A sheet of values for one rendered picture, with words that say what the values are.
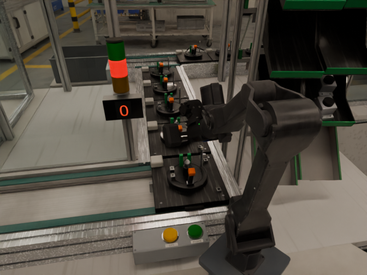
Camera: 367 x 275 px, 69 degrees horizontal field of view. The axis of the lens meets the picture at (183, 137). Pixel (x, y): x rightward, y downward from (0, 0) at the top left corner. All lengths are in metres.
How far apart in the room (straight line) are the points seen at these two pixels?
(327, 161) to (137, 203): 0.66
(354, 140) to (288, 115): 1.58
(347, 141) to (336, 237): 0.96
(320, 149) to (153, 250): 0.64
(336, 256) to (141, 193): 0.64
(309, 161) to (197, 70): 1.24
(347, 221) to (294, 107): 0.78
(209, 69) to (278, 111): 1.70
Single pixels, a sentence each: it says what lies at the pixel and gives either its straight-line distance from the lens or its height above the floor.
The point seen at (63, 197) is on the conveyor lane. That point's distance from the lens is 1.04.
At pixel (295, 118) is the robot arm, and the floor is 1.44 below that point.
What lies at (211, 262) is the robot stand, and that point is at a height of 1.06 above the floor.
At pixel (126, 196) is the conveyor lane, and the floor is 0.92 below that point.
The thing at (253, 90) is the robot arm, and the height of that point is 1.44.
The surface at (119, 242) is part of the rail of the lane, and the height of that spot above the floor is 0.91.
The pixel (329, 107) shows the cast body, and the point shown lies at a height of 1.25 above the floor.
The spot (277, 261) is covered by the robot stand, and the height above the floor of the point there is 1.06.
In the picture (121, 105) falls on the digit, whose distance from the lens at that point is 0.87.
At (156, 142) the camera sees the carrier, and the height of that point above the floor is 0.97.
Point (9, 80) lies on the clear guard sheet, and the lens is 0.97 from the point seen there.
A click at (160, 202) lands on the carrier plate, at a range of 0.86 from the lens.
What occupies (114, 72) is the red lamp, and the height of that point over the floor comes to 1.33.
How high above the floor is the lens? 1.61
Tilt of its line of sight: 34 degrees down
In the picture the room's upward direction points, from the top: straight up
